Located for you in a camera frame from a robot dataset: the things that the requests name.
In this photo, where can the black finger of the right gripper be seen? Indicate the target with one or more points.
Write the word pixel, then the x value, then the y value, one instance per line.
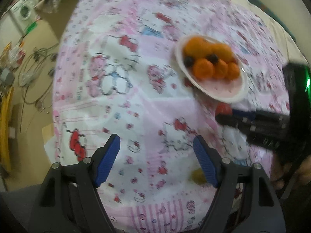
pixel 255 122

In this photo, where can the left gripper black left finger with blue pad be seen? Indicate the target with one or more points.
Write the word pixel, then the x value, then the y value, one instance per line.
pixel 68 199

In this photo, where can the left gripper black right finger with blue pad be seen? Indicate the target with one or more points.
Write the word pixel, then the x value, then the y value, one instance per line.
pixel 245 200

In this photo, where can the red tomato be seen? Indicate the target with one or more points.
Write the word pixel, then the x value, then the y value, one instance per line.
pixel 223 109

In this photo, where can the green lime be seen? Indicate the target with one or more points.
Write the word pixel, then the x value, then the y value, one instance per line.
pixel 197 176

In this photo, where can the dark grape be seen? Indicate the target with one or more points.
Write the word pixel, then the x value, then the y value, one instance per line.
pixel 188 61
pixel 213 58

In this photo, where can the white pink plate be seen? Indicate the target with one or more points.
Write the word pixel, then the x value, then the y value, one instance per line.
pixel 221 90

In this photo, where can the small mandarin right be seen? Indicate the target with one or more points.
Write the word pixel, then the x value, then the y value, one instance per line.
pixel 233 71

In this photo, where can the small mandarin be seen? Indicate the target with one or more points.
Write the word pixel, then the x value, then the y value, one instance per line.
pixel 233 71
pixel 203 69
pixel 220 69

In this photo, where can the small mandarin middle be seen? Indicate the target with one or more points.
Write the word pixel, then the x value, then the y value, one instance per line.
pixel 220 69

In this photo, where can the large orange right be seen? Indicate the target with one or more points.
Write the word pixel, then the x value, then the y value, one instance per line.
pixel 223 51

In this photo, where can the large orange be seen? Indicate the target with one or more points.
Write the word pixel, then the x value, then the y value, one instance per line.
pixel 197 47
pixel 223 51

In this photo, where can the small mandarin left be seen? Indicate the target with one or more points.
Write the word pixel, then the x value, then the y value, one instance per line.
pixel 203 69

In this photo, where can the dark grape on plate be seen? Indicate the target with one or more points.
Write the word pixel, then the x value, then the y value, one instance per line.
pixel 188 61

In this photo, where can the large orange left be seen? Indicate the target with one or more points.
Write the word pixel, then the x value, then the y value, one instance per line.
pixel 197 47

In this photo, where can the pink Hello Kitty cloth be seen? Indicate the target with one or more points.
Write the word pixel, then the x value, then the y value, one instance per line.
pixel 116 73

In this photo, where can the white washing machine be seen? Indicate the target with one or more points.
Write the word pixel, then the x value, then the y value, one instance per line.
pixel 23 14

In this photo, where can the yellow wooden frame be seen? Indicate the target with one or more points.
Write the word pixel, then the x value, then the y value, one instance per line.
pixel 5 118

